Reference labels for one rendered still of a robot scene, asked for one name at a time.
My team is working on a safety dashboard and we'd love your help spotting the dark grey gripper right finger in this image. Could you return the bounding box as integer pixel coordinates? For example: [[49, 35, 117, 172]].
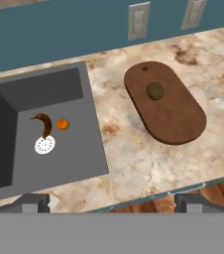
[[174, 192, 224, 214]]

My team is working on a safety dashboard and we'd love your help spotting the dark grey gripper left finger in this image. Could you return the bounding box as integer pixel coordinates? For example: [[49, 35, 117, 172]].
[[0, 192, 51, 214]]

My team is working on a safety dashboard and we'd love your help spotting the white sink drain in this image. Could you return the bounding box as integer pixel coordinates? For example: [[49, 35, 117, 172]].
[[34, 135, 56, 156]]

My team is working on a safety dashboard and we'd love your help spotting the dark grey sink basin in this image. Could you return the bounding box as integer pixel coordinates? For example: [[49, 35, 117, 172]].
[[0, 61, 110, 203]]

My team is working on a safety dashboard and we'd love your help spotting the brown banana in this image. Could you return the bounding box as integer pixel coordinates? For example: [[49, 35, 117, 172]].
[[30, 112, 54, 139]]

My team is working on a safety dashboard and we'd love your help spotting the orange tangerine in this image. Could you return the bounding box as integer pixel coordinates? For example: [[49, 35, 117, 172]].
[[56, 117, 70, 131]]

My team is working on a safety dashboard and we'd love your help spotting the brown oval cutting board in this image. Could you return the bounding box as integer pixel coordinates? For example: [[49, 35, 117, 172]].
[[123, 61, 207, 146]]

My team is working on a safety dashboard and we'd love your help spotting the grey wall socket plate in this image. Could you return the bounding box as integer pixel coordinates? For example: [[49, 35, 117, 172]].
[[180, 0, 208, 32], [127, 1, 152, 42]]

